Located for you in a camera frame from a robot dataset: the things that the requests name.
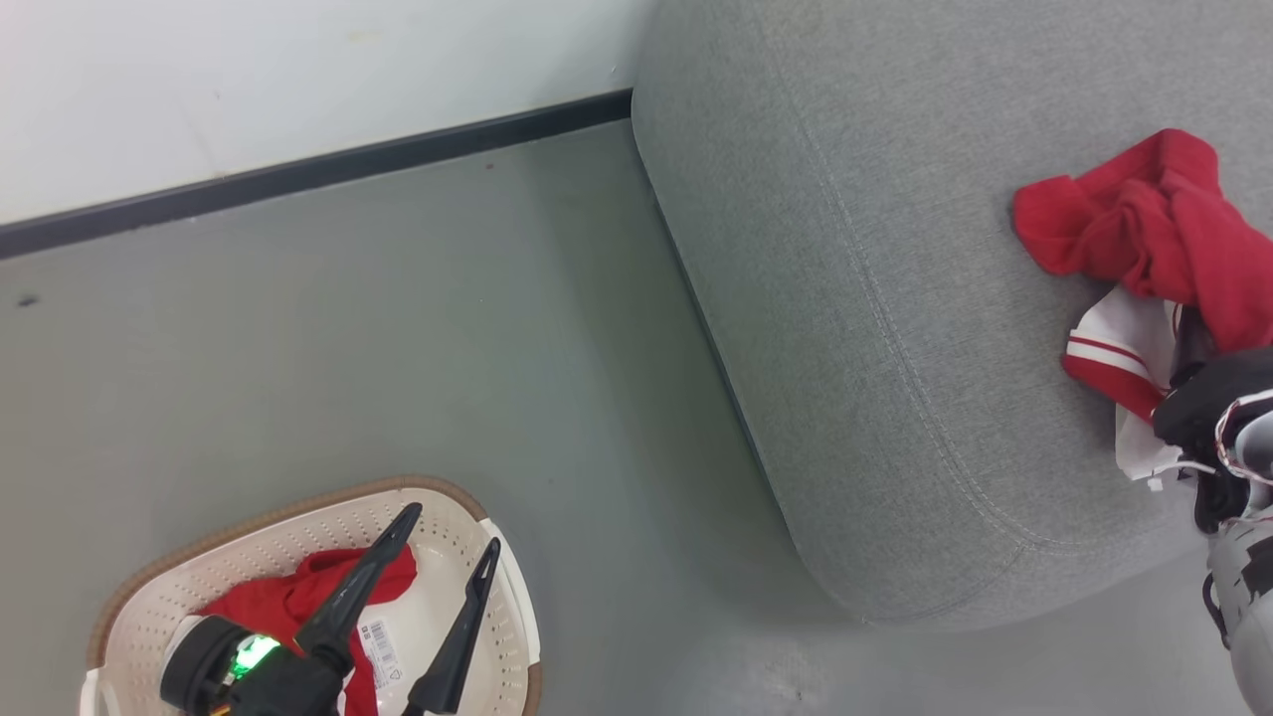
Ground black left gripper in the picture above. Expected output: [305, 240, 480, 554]
[224, 503, 502, 716]

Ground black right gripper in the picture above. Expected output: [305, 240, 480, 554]
[1152, 345, 1273, 534]

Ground red garment with white label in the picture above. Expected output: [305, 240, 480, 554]
[199, 545, 419, 716]

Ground plain red garment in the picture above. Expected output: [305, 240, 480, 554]
[1012, 128, 1273, 354]

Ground grey fabric sofa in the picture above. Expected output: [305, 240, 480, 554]
[632, 0, 1273, 629]

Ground cream perforated laundry basket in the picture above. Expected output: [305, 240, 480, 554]
[80, 475, 544, 716]

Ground black baseboard strip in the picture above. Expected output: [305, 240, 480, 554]
[0, 89, 634, 262]

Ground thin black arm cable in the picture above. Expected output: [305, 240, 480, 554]
[1200, 572, 1234, 652]

